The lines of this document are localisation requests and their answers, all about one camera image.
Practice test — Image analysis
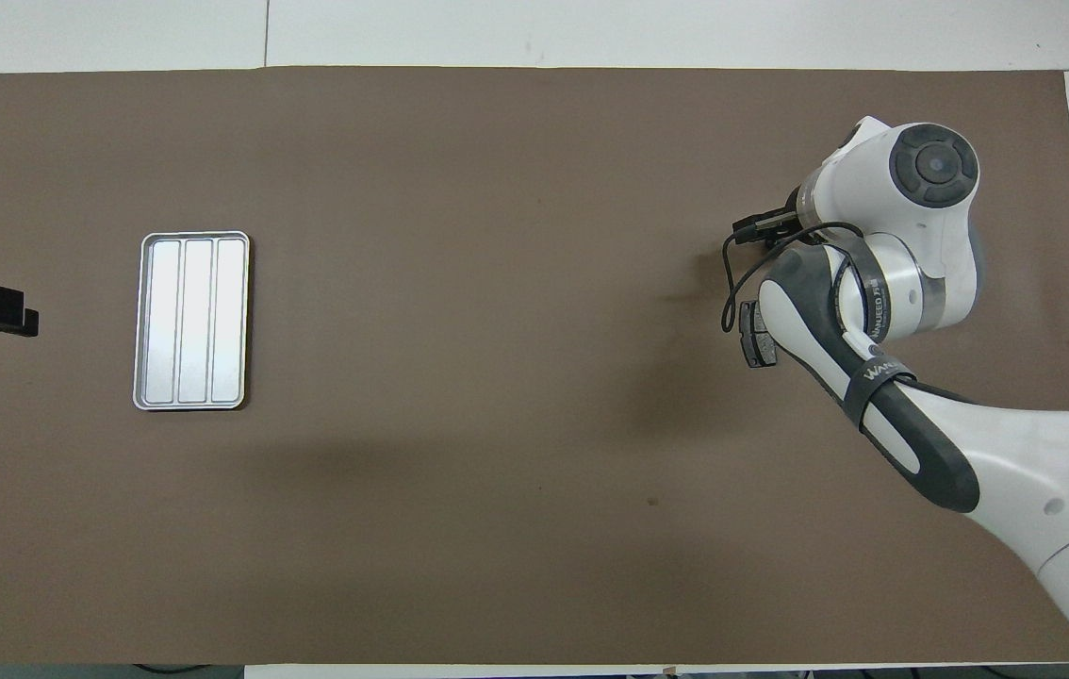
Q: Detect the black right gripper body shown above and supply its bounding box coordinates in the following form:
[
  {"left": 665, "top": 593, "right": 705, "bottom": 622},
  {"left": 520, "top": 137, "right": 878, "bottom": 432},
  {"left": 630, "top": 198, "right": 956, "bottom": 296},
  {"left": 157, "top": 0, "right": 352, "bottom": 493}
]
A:
[{"left": 759, "top": 211, "right": 807, "bottom": 250}]

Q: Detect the silver metal tray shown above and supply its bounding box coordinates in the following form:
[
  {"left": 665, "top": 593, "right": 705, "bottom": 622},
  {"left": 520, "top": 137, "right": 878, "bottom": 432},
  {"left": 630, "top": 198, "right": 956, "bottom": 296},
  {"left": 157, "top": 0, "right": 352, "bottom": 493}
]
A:
[{"left": 132, "top": 231, "right": 252, "bottom": 412}]

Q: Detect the dark grey brake pad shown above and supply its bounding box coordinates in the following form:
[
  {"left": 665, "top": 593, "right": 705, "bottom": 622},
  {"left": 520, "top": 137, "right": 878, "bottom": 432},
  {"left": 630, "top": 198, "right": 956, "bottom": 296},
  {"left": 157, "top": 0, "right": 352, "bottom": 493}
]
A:
[{"left": 739, "top": 299, "right": 779, "bottom": 370}]

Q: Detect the brown table mat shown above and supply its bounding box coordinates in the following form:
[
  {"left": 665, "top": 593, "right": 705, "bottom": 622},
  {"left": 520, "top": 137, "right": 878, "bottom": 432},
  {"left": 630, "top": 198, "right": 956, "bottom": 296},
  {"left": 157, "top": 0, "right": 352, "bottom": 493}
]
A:
[{"left": 0, "top": 66, "right": 1069, "bottom": 666}]

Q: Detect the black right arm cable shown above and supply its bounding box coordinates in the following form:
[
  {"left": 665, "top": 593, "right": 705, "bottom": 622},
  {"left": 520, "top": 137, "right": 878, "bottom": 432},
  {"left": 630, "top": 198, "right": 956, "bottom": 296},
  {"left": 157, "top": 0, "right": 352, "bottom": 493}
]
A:
[{"left": 720, "top": 221, "right": 980, "bottom": 408}]

